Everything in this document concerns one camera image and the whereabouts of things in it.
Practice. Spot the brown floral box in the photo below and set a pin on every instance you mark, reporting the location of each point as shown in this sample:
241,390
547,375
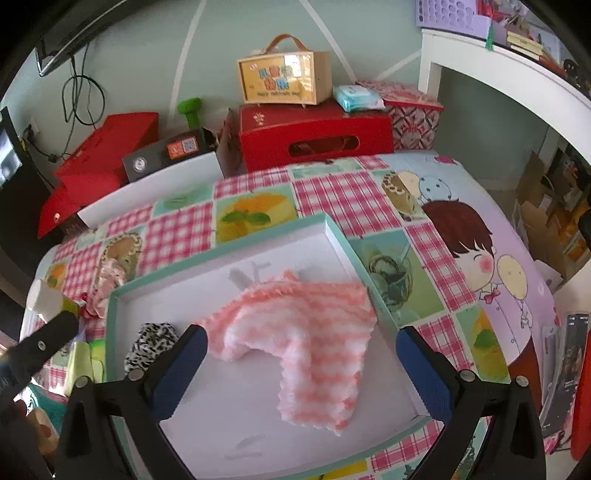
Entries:
74,226

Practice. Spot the cardboard boxes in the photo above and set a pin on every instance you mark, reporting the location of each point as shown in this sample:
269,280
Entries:
545,207

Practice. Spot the bright green small packet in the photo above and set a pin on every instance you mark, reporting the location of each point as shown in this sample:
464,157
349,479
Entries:
99,353

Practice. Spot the white wall socket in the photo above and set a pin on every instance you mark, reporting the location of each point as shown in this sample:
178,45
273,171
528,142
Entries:
31,131

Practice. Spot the teal shallow cardboard box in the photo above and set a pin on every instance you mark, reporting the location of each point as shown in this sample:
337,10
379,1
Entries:
184,286

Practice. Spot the black printed booklet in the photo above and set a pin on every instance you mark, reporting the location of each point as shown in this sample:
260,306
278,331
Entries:
565,369

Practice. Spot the black wall television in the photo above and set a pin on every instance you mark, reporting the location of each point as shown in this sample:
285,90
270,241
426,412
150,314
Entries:
69,41

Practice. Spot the green tassel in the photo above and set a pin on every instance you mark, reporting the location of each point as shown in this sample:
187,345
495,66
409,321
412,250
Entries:
489,39

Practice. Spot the white board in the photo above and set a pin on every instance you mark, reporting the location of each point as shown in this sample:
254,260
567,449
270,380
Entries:
147,194

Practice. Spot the zebra print scrunchie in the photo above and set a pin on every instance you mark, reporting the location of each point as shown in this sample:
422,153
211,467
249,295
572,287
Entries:
147,344

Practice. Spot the stack of books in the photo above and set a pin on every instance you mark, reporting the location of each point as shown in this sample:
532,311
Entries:
531,41

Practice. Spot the dark cabinet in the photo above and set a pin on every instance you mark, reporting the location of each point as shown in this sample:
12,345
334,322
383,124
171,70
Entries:
18,221

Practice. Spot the wet wipes pack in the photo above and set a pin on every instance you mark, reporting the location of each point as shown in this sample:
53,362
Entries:
358,97

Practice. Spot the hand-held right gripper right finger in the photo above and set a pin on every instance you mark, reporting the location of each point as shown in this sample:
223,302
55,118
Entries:
422,374

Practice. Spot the purple box with circles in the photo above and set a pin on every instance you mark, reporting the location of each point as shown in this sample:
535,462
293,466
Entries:
443,14

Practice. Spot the black box with labels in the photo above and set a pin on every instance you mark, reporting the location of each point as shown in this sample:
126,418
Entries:
152,159

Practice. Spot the pink striped fluffy cloth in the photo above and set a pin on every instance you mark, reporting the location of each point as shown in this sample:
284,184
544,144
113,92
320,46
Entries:
295,332

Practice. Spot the teal towel with pink patch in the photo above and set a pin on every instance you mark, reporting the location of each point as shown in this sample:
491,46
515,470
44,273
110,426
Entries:
48,404

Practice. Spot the red object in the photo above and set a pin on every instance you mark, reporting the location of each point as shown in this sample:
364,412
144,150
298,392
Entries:
582,415

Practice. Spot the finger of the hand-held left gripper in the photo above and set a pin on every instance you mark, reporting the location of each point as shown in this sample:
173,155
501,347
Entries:
51,336

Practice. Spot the light green cloth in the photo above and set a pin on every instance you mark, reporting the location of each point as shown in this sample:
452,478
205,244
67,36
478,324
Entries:
79,363

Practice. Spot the pink patterned box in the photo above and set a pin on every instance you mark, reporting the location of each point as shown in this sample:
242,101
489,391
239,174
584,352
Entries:
415,124

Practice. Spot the pink floral scrunchie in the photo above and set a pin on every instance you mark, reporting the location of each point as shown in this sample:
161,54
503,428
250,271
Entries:
108,281

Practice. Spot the red gift bags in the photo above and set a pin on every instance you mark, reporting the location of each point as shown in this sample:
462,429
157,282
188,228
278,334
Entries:
106,143

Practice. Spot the green dumbbell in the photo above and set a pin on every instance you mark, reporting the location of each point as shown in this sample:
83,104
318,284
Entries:
190,113

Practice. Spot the red box with gold emblem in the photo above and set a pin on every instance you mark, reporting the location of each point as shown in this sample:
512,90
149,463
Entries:
55,207

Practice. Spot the black figure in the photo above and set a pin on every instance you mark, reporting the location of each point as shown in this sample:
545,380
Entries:
573,73

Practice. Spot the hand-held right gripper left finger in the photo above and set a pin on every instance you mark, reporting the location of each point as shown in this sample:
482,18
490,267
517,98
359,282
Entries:
184,369

